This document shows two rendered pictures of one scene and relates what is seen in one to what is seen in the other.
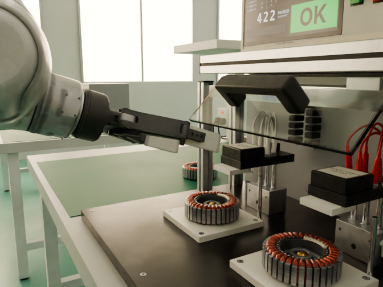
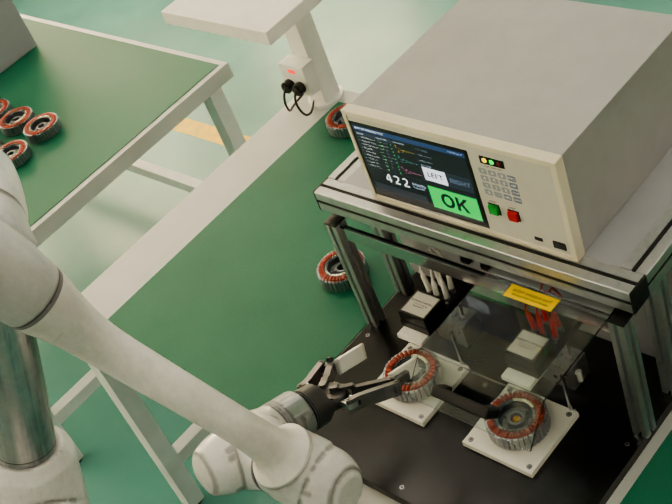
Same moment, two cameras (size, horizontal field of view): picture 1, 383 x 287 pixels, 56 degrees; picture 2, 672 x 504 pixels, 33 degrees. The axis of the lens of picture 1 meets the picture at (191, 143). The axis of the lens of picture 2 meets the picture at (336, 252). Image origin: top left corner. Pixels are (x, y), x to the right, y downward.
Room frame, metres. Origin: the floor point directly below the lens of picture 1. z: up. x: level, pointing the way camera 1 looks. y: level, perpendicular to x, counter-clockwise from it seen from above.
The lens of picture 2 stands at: (-0.81, 0.11, 2.37)
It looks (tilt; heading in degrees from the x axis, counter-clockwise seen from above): 39 degrees down; 356
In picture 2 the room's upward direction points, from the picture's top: 23 degrees counter-clockwise
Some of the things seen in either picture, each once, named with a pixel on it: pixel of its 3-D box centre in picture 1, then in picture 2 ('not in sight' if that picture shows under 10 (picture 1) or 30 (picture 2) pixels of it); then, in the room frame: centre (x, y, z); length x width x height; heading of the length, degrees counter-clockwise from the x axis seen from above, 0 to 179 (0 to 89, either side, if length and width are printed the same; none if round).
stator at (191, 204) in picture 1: (211, 206); (412, 374); (0.70, -0.04, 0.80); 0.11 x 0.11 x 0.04
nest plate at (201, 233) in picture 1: (211, 218); (416, 383); (0.70, -0.04, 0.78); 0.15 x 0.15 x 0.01; 30
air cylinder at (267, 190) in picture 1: (265, 196); not in sight; (0.77, -0.17, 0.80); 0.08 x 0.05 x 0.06; 30
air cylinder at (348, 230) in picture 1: (363, 238); (562, 364); (0.56, -0.29, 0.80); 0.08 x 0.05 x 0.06; 30
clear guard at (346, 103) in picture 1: (353, 99); (520, 339); (0.44, -0.20, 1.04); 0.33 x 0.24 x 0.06; 120
